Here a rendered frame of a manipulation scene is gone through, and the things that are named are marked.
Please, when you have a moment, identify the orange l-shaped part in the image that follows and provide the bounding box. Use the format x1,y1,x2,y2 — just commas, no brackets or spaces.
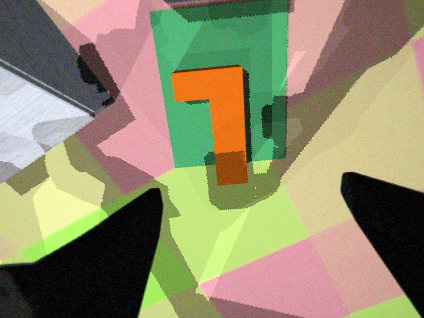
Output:
171,65,248,186

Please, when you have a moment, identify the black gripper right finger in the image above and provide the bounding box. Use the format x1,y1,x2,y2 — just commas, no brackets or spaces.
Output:
340,172,424,318

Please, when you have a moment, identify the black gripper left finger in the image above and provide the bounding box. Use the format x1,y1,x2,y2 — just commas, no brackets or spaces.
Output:
0,188,163,318

